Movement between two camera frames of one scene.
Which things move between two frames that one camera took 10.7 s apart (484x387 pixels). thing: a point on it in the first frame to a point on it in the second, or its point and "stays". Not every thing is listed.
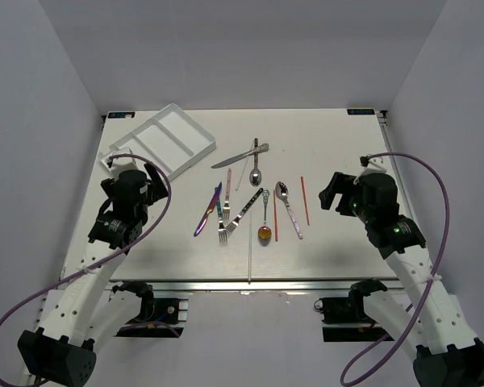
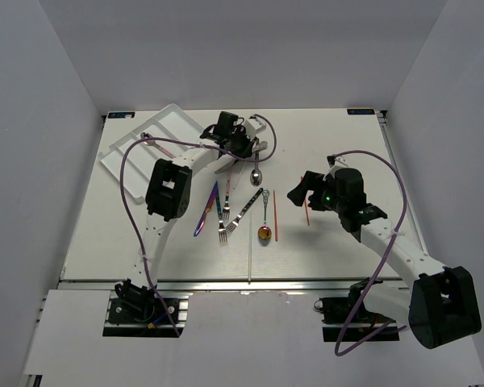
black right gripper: x=340 y=184 to x=311 y=181
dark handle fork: x=235 y=223 stays
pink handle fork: x=226 y=209 stays
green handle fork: x=222 y=231 stays
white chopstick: x=243 y=169 stays
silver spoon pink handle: x=282 y=191 to x=152 y=143
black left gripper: x=156 y=189 to x=248 y=143
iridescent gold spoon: x=264 y=233 stays
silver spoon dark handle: x=256 y=174 stays
